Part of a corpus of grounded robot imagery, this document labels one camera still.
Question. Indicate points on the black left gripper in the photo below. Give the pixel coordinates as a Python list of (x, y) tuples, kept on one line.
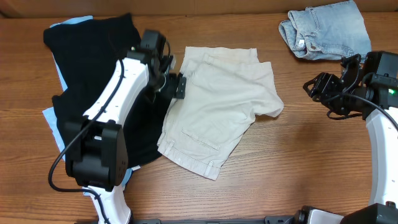
[(180, 86)]

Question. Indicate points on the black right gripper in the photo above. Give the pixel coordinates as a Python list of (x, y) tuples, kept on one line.
[(325, 86)]

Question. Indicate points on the beige shorts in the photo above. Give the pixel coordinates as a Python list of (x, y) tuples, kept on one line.
[(225, 90)]

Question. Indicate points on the black garment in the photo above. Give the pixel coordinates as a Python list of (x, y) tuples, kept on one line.
[(143, 126)]

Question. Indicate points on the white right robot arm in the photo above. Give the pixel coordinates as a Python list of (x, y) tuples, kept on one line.
[(367, 88)]

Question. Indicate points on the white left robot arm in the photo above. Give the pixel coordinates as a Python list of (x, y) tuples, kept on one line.
[(96, 155)]

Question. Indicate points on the light blue denim shorts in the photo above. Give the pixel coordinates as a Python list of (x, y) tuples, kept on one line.
[(327, 32)]

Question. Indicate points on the light blue garment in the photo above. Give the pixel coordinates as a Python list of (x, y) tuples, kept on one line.
[(84, 50)]

